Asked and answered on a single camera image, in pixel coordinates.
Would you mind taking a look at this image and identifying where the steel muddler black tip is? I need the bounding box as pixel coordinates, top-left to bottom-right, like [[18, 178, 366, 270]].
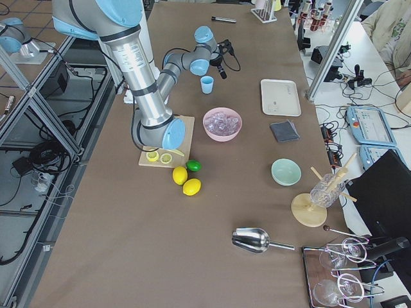
[[211, 16, 237, 24]]

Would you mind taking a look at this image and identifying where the lemon half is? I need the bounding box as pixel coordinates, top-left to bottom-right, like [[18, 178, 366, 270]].
[[146, 151, 160, 162]]

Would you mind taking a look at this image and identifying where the black monitor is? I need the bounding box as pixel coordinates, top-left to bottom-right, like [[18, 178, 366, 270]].
[[346, 149, 411, 244]]

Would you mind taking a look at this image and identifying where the yellow plastic knife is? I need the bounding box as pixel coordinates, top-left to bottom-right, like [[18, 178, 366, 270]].
[[168, 149, 185, 157]]

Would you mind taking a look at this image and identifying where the green lime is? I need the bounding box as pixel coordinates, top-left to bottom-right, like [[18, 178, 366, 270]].
[[186, 159, 202, 172]]

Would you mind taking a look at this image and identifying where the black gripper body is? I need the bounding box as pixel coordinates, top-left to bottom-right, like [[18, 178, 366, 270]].
[[210, 54, 224, 73]]

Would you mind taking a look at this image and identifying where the yellow lemon outer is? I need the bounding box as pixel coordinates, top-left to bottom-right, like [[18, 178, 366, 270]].
[[182, 178, 202, 196]]

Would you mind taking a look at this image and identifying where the wine glass rack tray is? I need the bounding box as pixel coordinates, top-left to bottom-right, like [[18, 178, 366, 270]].
[[302, 236, 385, 307]]

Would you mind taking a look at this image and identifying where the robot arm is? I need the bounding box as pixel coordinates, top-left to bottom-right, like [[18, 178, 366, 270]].
[[52, 1, 218, 150], [1, 17, 40, 60]]

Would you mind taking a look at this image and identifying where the cream rabbit tray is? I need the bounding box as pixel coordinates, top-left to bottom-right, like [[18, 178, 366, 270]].
[[260, 79, 301, 117]]

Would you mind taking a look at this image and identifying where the bamboo cutting board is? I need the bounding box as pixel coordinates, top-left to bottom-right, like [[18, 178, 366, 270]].
[[138, 115, 195, 168]]

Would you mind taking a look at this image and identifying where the yellow lemon inner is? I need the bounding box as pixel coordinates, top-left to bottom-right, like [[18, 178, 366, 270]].
[[172, 166, 188, 185]]

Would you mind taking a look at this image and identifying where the white cup rack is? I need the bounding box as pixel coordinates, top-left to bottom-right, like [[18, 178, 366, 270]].
[[250, 0, 277, 24]]

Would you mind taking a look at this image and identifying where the grey folded cloth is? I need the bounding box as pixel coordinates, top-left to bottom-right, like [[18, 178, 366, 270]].
[[270, 120, 300, 142]]

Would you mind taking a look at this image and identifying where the pile of clear ice cubes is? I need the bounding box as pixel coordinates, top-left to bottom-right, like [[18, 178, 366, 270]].
[[204, 112, 240, 136]]

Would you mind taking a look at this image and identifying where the wooden cup stand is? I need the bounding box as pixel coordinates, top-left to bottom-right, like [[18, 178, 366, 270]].
[[291, 153, 356, 227]]

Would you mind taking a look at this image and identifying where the steel ice scoop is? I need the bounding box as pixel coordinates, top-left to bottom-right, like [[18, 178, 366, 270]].
[[232, 228, 295, 253]]

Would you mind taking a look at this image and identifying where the pink bowl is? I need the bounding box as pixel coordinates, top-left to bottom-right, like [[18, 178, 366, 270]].
[[202, 107, 243, 142]]

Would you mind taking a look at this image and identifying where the light blue cup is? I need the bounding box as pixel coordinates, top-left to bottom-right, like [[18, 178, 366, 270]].
[[200, 76, 214, 94]]

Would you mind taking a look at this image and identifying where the person in beige jacket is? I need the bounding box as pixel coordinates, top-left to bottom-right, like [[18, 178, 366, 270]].
[[362, 0, 410, 88]]

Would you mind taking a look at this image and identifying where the clear glass on stand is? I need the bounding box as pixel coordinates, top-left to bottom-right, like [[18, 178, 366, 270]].
[[310, 174, 345, 208]]

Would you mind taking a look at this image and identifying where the aluminium frame post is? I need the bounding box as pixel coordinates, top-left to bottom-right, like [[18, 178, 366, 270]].
[[306, 0, 363, 102]]

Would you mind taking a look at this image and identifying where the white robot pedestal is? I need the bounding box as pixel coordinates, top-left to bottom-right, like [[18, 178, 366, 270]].
[[121, 0, 161, 105]]

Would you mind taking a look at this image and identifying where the teach pendant upper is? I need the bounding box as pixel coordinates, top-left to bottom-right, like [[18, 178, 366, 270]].
[[346, 106, 397, 146]]

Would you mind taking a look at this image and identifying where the green bowl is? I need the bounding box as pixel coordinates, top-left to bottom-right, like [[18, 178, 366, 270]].
[[271, 158, 302, 186]]

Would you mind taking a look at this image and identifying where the teach pendant lower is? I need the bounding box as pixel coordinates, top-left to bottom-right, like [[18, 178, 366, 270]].
[[359, 144, 399, 171]]

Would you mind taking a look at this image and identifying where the lemon slice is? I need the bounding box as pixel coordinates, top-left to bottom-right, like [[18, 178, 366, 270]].
[[160, 153, 173, 164]]

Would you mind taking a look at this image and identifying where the teach pendant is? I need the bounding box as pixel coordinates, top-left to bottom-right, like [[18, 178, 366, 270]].
[[359, 144, 399, 171], [346, 106, 397, 146]]

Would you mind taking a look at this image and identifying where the yellow lemon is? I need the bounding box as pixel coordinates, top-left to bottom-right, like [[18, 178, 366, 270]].
[[172, 166, 188, 185], [182, 178, 202, 196]]

